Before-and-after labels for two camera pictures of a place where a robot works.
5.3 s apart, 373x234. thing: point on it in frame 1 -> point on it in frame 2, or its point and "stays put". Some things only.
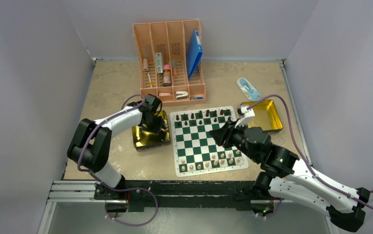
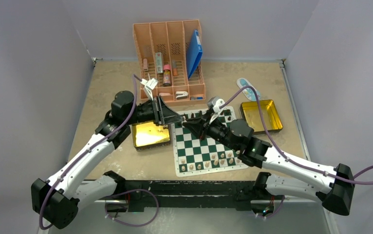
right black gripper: x=222 y=136 -> x=200 y=126
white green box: x=158 y=56 stays put
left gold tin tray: x=145 y=140 stays put
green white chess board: x=195 y=150 stays put
